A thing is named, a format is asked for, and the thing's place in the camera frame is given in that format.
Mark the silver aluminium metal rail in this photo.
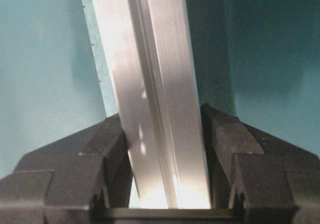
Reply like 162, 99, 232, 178
92, 0, 212, 209

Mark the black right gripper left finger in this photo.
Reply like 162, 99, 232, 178
0, 114, 133, 224

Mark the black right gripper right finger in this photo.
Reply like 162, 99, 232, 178
200, 104, 320, 224

